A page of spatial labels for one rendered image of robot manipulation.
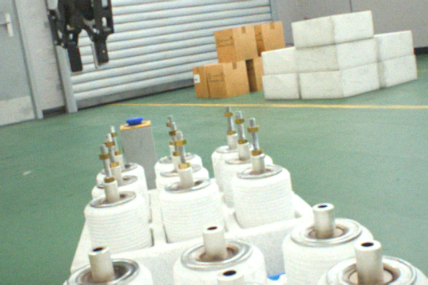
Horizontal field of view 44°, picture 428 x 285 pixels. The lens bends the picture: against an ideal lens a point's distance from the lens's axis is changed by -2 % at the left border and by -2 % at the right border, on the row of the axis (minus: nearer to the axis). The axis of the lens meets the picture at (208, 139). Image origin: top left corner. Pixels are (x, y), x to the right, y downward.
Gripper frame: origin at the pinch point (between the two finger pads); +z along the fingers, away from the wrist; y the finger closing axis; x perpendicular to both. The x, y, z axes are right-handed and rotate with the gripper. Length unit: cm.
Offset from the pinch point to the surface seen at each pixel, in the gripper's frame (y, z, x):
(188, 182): 8.6, 21.1, 8.5
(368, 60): -100, 27, 295
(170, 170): -3.4, 21.8, 15.6
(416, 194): 14, 47, 84
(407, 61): -88, 33, 334
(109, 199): 0.5, 21.4, -1.3
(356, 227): 41.9, 21.7, -0.1
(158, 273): 9.0, 32.3, -1.3
